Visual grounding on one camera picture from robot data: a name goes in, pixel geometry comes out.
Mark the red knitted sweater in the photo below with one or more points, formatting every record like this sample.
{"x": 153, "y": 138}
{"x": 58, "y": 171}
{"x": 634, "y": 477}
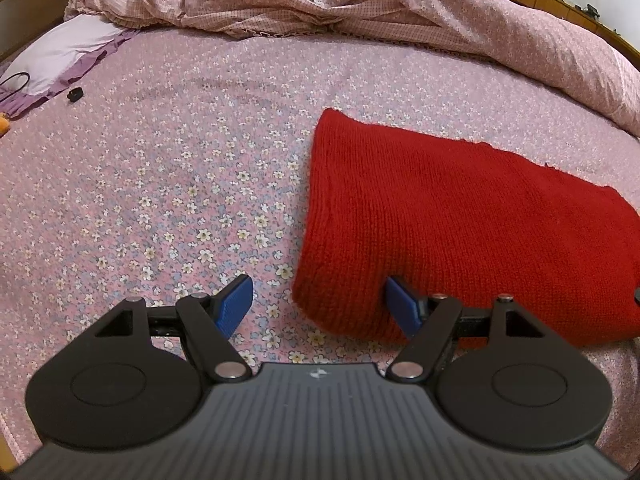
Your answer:
{"x": 440, "y": 220}

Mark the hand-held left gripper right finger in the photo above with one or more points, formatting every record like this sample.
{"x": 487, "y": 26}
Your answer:
{"x": 401, "y": 305}

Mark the white pillow with purple frill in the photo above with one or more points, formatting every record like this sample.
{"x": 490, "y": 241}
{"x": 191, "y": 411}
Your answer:
{"x": 65, "y": 52}

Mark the pink floral quilt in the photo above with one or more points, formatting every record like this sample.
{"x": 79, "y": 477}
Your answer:
{"x": 380, "y": 5}

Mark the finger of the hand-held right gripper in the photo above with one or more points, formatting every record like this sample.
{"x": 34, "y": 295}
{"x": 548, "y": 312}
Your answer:
{"x": 637, "y": 295}

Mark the small black object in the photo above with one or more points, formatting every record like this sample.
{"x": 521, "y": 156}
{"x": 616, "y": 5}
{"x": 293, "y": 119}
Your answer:
{"x": 75, "y": 95}

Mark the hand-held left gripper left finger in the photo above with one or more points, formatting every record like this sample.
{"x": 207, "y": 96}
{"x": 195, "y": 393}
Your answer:
{"x": 235, "y": 305}

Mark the orange object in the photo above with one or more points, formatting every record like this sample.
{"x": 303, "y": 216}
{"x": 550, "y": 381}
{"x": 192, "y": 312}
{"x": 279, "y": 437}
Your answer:
{"x": 3, "y": 125}

